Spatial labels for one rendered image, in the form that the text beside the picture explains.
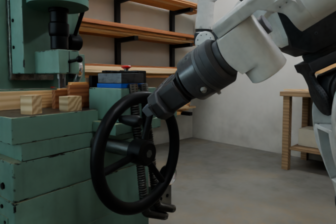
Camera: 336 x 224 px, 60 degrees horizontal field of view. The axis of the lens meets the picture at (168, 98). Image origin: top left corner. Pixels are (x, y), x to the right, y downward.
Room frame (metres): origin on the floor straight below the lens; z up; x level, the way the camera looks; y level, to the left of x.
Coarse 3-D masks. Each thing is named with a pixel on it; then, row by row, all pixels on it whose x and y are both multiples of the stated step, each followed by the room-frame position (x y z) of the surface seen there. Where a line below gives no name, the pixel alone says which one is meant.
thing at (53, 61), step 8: (40, 56) 0.90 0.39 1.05; (48, 56) 0.87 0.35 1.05; (56, 56) 0.84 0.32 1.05; (64, 56) 0.85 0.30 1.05; (72, 56) 0.87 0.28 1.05; (40, 64) 0.90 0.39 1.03; (48, 64) 0.87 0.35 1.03; (56, 64) 0.84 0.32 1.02; (64, 64) 0.85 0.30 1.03; (72, 64) 0.87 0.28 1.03; (40, 72) 0.90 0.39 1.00; (48, 72) 0.87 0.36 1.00; (56, 72) 0.84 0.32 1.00; (64, 72) 0.85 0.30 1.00; (72, 72) 0.87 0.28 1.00
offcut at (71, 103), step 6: (60, 96) 0.75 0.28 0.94; (66, 96) 0.74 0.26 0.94; (72, 96) 0.75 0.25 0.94; (78, 96) 0.77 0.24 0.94; (60, 102) 0.75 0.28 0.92; (66, 102) 0.74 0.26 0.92; (72, 102) 0.75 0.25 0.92; (78, 102) 0.77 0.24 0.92; (60, 108) 0.75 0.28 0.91; (66, 108) 0.74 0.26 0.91; (72, 108) 0.75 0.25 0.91; (78, 108) 0.77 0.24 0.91
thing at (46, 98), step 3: (48, 93) 0.87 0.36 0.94; (51, 93) 0.87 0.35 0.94; (42, 96) 0.84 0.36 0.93; (45, 96) 0.85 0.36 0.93; (48, 96) 0.85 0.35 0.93; (51, 96) 0.86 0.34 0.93; (42, 99) 0.84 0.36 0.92; (45, 99) 0.85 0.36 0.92; (48, 99) 0.85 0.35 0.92; (51, 99) 0.86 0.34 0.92; (42, 102) 0.84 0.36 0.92; (45, 102) 0.85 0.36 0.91; (48, 102) 0.85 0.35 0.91; (51, 102) 0.86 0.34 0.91; (42, 105) 0.84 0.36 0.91; (45, 105) 0.85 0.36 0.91; (48, 105) 0.85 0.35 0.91; (51, 105) 0.86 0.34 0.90
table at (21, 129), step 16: (0, 112) 0.72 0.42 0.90; (16, 112) 0.72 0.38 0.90; (48, 112) 0.72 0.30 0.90; (64, 112) 0.72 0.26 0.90; (80, 112) 0.76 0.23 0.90; (96, 112) 0.80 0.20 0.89; (176, 112) 1.09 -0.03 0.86; (0, 128) 0.65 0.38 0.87; (16, 128) 0.63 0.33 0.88; (32, 128) 0.66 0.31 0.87; (48, 128) 0.69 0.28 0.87; (64, 128) 0.72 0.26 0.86; (80, 128) 0.76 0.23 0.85; (96, 128) 0.77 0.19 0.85; (112, 128) 0.73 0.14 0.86; (128, 128) 0.76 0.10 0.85
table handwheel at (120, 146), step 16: (128, 96) 0.64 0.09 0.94; (144, 96) 0.67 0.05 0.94; (112, 112) 0.60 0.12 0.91; (144, 128) 0.69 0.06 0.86; (176, 128) 0.77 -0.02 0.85; (96, 144) 0.57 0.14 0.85; (112, 144) 0.72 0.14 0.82; (128, 144) 0.70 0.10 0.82; (144, 144) 0.66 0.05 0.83; (176, 144) 0.77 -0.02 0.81; (96, 160) 0.57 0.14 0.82; (128, 160) 0.64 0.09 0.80; (144, 160) 0.66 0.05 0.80; (176, 160) 0.77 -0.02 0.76; (96, 176) 0.57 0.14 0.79; (160, 176) 0.73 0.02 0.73; (96, 192) 0.58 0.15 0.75; (160, 192) 0.72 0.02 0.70; (112, 208) 0.60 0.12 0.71; (128, 208) 0.63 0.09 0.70; (144, 208) 0.67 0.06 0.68
